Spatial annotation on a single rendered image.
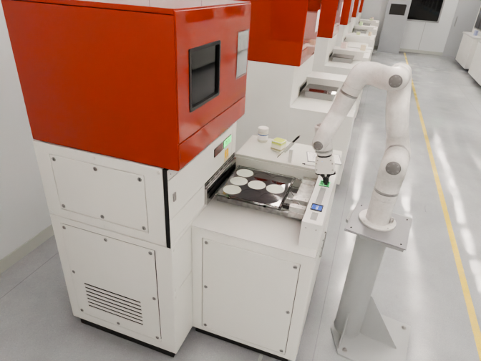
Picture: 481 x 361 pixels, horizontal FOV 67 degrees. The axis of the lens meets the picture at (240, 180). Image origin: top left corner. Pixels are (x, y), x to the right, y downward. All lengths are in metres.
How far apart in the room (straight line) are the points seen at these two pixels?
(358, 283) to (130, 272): 1.24
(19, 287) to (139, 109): 1.85
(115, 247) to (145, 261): 0.17
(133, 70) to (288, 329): 1.47
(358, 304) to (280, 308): 0.54
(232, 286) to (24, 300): 1.47
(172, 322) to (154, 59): 1.32
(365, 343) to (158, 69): 1.97
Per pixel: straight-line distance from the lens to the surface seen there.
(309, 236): 1.75
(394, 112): 1.80
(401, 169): 1.81
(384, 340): 2.58
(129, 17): 1.42
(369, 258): 2.13
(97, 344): 2.49
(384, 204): 1.96
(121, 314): 2.27
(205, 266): 1.99
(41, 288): 2.93
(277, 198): 1.97
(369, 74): 1.77
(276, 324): 2.09
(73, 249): 2.14
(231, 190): 2.01
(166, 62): 1.36
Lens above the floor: 1.91
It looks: 29 degrees down
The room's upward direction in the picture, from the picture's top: 4 degrees clockwise
